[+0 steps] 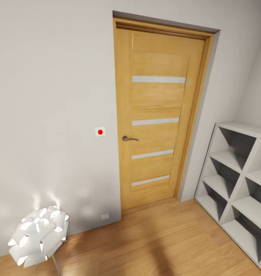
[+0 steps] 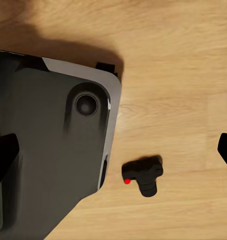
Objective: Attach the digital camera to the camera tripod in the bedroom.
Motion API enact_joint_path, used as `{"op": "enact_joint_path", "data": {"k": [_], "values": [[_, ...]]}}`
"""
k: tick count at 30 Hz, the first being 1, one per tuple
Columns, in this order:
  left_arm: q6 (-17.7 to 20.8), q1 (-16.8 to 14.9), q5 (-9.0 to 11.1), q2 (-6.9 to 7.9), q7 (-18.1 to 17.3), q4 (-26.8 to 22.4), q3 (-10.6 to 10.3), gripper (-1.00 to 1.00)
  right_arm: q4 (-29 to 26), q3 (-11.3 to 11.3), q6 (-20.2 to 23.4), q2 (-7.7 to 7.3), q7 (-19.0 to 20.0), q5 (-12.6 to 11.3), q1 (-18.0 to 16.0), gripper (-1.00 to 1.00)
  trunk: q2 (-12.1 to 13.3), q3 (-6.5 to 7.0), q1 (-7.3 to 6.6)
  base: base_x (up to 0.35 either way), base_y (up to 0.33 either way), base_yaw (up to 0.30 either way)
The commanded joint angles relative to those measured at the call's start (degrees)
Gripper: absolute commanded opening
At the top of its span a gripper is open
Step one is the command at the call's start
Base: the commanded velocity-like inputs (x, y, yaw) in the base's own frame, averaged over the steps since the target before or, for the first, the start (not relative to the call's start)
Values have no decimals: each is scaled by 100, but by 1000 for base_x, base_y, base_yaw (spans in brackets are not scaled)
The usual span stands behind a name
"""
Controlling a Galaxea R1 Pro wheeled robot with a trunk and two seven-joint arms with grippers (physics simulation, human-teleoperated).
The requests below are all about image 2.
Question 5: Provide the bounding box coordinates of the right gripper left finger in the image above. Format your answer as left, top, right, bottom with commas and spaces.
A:
0, 133, 20, 183

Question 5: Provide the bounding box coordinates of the digital camera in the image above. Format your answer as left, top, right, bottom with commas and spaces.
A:
121, 157, 163, 198

